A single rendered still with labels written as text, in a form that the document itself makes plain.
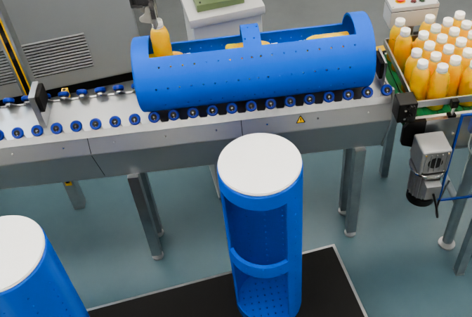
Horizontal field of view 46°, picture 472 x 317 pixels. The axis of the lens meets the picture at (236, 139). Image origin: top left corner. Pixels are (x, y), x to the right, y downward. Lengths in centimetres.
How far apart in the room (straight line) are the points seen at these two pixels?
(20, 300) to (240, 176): 75
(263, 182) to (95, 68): 227
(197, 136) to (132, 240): 99
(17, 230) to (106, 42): 210
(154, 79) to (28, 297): 83
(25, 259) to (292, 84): 107
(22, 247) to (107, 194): 150
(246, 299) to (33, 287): 107
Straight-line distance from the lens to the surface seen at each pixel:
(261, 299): 255
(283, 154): 186
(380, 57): 226
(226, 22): 237
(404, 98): 215
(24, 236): 183
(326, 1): 460
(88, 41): 373
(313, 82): 208
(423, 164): 221
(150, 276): 287
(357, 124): 227
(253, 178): 180
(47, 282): 183
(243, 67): 201
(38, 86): 229
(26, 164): 237
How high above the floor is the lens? 239
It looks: 45 degrees down
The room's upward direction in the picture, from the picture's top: 6 degrees counter-clockwise
